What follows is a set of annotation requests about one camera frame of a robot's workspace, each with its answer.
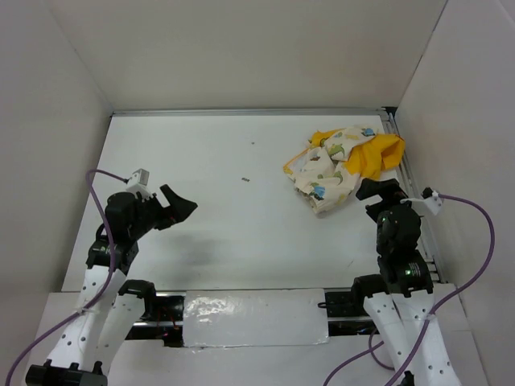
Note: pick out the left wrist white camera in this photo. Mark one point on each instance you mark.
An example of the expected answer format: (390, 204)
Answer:
(138, 181)

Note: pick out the wrist white camera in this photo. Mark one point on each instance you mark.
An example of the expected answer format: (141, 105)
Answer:
(429, 204)
(138, 181)

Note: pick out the yellow dinosaur print jacket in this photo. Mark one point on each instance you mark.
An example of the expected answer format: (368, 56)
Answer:
(328, 170)

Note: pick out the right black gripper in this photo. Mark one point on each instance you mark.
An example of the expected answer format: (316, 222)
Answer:
(384, 187)

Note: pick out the white taped cover plate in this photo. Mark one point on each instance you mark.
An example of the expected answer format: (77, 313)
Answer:
(254, 318)

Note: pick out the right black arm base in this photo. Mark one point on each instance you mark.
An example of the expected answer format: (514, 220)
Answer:
(344, 317)

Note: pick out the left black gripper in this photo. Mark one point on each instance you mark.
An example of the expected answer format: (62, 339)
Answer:
(177, 211)

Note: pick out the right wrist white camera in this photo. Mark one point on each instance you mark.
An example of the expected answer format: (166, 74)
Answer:
(429, 204)

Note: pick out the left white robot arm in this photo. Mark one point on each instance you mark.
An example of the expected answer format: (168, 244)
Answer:
(109, 302)

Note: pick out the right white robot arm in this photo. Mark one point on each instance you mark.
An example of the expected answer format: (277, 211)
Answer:
(400, 297)

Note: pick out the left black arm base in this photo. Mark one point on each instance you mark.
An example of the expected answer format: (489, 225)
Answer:
(163, 323)

